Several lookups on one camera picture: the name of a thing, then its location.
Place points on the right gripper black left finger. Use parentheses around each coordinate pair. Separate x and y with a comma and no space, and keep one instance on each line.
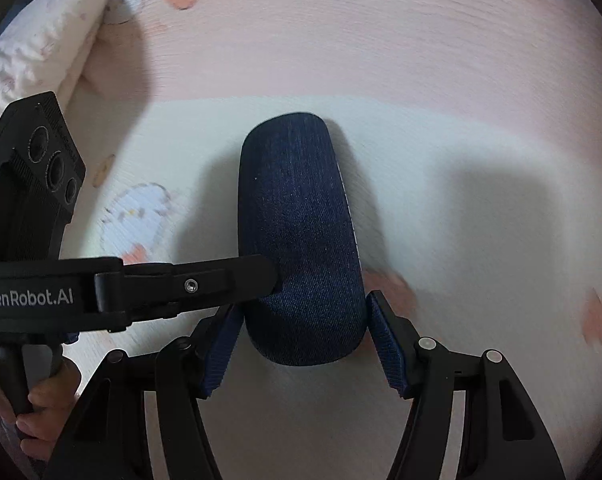
(139,412)

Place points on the dark blue denim case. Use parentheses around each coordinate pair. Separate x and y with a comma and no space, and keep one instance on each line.
(292,209)

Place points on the left hand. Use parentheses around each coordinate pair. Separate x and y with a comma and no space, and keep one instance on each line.
(53,400)

